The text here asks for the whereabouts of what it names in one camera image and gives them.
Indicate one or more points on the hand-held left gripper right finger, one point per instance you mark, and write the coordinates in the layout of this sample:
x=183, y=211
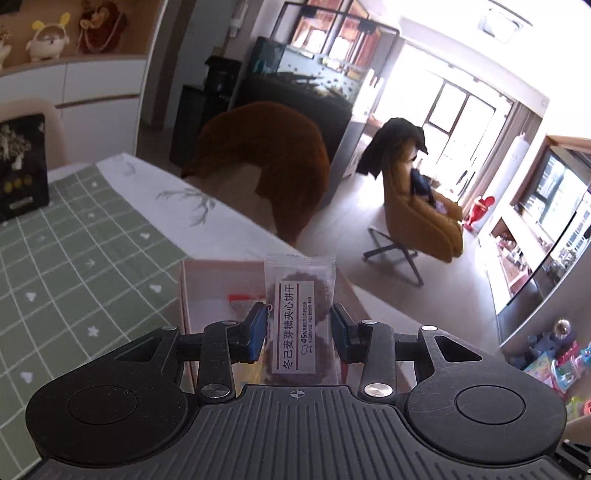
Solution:
x=339, y=332

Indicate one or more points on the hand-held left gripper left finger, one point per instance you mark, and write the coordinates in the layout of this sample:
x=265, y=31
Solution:
x=258, y=330

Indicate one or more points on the translucent biscuit packet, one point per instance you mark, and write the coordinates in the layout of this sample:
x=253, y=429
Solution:
x=295, y=323

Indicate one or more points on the pink cardboard box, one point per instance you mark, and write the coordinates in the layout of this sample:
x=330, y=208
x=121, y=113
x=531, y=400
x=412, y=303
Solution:
x=207, y=286

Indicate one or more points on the clear packet red strip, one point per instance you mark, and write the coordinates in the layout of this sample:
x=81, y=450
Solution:
x=242, y=304

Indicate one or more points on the orange armchair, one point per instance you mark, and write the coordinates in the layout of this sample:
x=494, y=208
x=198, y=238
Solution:
x=415, y=217

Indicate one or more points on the dark blue cloth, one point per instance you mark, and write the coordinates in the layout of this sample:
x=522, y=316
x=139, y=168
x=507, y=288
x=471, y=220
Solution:
x=422, y=184

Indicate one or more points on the brown plush chair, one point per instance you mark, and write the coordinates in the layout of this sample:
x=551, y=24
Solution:
x=277, y=152

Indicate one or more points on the green checked tablecloth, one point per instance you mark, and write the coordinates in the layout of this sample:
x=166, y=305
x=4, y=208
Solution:
x=92, y=258

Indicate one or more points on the red toy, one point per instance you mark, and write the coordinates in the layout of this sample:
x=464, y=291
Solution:
x=480, y=212

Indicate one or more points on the low white cabinet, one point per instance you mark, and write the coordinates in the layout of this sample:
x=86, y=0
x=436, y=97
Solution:
x=512, y=258

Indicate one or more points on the dark jacket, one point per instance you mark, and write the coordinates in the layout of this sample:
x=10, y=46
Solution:
x=392, y=138

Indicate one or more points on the black water dispenser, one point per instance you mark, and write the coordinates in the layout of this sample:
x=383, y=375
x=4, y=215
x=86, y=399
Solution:
x=194, y=120

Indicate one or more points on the pile of colourful toys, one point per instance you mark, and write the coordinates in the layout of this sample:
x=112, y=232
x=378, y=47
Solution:
x=558, y=355

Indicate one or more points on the glass fish tank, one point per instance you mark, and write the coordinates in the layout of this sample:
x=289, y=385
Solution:
x=300, y=106

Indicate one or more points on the large window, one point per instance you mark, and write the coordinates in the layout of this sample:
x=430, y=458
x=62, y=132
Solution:
x=461, y=129

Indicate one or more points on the black television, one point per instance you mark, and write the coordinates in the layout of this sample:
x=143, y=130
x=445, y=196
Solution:
x=568, y=194

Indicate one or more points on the black snack bag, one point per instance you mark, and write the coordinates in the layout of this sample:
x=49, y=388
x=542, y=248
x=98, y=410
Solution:
x=23, y=184

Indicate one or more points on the white sideboard cabinet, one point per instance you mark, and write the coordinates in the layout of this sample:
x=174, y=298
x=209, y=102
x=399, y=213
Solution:
x=101, y=78

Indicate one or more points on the brown plush toy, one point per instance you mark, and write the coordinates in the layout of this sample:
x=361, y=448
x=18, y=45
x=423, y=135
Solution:
x=101, y=27

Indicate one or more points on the ceiling air vent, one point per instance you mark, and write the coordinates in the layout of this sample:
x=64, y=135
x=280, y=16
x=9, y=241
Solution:
x=505, y=25

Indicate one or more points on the white plush toy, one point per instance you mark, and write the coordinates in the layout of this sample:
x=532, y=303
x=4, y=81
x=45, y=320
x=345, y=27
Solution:
x=46, y=41

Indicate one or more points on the white flower vase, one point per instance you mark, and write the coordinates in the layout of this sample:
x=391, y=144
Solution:
x=3, y=50

